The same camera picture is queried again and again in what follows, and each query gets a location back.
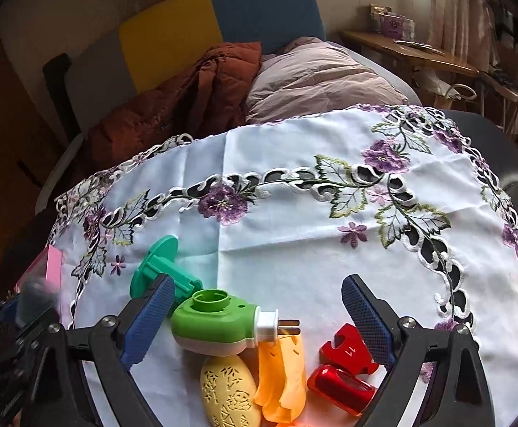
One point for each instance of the pink box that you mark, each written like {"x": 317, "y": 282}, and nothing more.
{"x": 55, "y": 260}

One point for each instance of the orange plastic case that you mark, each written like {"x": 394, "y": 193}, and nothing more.
{"x": 281, "y": 373}

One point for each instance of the white floral embroidered tablecloth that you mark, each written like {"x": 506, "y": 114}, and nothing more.
{"x": 285, "y": 253}

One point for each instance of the dark flat object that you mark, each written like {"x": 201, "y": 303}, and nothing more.
{"x": 419, "y": 46}

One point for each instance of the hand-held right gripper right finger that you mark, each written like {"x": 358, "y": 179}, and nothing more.
{"x": 368, "y": 320}

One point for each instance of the yellow and blue backed chair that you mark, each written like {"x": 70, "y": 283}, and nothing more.
{"x": 259, "y": 9}

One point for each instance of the yellow embossed oval soap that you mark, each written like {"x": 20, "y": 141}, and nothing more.
{"x": 228, "y": 387}

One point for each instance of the beige curtain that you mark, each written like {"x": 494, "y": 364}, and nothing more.
{"x": 459, "y": 9}

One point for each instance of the purple patterned box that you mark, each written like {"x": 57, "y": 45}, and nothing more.
{"x": 392, "y": 22}

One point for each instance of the green plug-in mosquito repeller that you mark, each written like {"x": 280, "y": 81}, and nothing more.
{"x": 214, "y": 320}

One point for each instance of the teal green plastic spool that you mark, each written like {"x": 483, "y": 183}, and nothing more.
{"x": 152, "y": 258}

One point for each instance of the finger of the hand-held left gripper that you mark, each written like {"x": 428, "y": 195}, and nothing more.
{"x": 36, "y": 298}

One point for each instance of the red flat notched plastic piece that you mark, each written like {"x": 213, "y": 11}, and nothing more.
{"x": 339, "y": 351}

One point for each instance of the wooden side desk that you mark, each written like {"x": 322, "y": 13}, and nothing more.
{"x": 397, "y": 46}

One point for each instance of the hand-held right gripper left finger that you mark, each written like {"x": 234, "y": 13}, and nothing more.
{"x": 148, "y": 320}

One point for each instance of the rust brown quilted jacket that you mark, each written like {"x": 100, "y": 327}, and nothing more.
{"x": 174, "y": 98}

